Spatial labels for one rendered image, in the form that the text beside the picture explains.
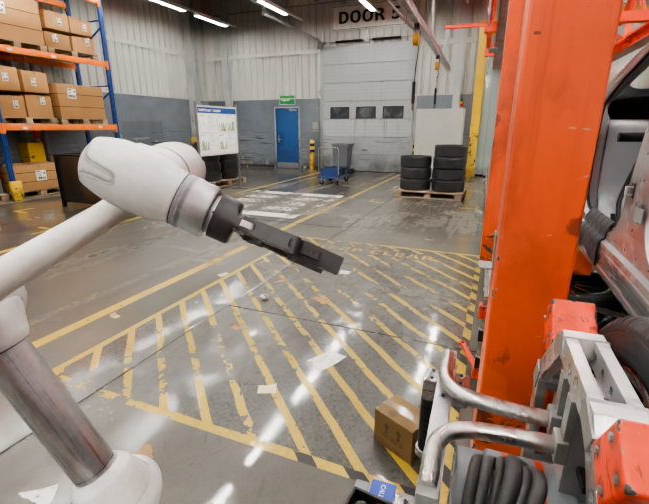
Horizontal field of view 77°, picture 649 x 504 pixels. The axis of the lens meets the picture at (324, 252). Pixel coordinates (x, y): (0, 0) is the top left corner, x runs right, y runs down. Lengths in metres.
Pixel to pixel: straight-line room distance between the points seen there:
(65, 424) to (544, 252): 1.16
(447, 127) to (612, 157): 8.70
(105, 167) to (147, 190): 0.07
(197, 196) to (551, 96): 0.73
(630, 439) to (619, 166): 2.66
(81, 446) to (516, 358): 1.07
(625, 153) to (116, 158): 2.85
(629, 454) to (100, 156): 0.73
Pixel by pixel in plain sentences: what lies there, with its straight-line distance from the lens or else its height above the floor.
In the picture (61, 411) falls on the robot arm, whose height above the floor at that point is 0.81.
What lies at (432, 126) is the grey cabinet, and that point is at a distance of 11.63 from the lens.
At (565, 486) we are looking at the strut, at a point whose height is 0.93.
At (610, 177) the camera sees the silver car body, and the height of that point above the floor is 1.15.
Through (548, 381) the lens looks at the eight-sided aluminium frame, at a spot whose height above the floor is 0.95.
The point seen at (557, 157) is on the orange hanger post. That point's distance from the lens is 1.01.
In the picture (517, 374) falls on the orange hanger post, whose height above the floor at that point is 0.85.
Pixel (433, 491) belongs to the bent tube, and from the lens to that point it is 0.61.
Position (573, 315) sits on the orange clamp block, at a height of 1.11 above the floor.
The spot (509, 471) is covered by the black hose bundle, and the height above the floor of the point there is 1.05.
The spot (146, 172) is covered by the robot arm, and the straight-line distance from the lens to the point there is 0.67.
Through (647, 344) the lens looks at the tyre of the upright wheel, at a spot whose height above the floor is 1.16.
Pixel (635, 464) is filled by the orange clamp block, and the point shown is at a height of 1.14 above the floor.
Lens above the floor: 1.44
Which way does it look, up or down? 17 degrees down
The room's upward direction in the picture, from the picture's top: straight up
